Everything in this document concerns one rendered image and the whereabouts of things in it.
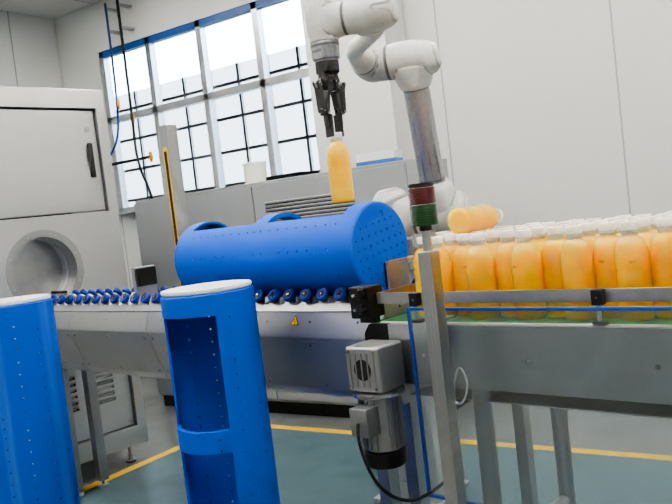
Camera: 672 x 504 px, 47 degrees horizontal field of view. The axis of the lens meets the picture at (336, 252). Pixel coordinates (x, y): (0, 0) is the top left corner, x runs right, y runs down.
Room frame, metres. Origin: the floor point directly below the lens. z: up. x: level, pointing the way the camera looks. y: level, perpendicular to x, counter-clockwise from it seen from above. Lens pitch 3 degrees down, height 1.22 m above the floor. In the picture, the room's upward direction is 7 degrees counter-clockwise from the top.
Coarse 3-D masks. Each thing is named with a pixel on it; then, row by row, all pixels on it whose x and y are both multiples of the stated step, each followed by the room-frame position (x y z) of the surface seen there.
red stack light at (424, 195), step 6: (432, 186) 1.79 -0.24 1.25; (408, 192) 1.80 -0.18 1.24; (414, 192) 1.78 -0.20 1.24; (420, 192) 1.78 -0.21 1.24; (426, 192) 1.78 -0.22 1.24; (432, 192) 1.79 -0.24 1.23; (408, 198) 1.81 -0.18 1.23; (414, 198) 1.79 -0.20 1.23; (420, 198) 1.78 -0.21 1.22; (426, 198) 1.78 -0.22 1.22; (432, 198) 1.79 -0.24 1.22; (414, 204) 1.79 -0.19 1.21; (420, 204) 1.78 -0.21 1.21
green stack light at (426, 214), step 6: (426, 204) 1.78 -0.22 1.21; (432, 204) 1.78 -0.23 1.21; (414, 210) 1.79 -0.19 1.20; (420, 210) 1.78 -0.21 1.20; (426, 210) 1.78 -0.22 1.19; (432, 210) 1.78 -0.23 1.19; (414, 216) 1.79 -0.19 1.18; (420, 216) 1.78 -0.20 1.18; (426, 216) 1.78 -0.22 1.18; (432, 216) 1.78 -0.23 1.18; (414, 222) 1.79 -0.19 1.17; (420, 222) 1.78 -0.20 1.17; (426, 222) 1.78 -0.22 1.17; (432, 222) 1.78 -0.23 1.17; (438, 222) 1.80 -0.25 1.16
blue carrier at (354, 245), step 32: (224, 224) 2.96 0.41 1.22; (256, 224) 2.61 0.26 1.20; (288, 224) 2.49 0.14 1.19; (320, 224) 2.38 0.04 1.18; (352, 224) 2.28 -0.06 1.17; (384, 224) 2.39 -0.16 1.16; (192, 256) 2.77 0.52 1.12; (224, 256) 2.65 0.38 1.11; (256, 256) 2.54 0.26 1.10; (288, 256) 2.44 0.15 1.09; (320, 256) 2.35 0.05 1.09; (352, 256) 2.27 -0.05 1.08; (384, 256) 2.37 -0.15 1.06; (256, 288) 2.62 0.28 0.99; (288, 288) 2.52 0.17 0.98; (320, 288) 2.43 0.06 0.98; (384, 288) 2.36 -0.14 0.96
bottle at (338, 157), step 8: (336, 144) 2.41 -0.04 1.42; (344, 144) 2.42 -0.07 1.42; (328, 152) 2.42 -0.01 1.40; (336, 152) 2.40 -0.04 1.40; (344, 152) 2.41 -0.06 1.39; (328, 160) 2.42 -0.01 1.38; (336, 160) 2.40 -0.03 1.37; (344, 160) 2.40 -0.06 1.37; (328, 168) 2.43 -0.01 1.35; (336, 168) 2.40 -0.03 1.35; (344, 168) 2.40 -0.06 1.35; (336, 176) 2.40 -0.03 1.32; (344, 176) 2.40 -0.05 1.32; (336, 184) 2.40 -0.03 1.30; (344, 184) 2.40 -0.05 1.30; (352, 184) 2.42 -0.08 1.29; (336, 192) 2.40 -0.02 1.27; (344, 192) 2.40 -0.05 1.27; (352, 192) 2.42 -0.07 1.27; (336, 200) 2.41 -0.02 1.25; (344, 200) 2.40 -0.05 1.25; (352, 200) 2.42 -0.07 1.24
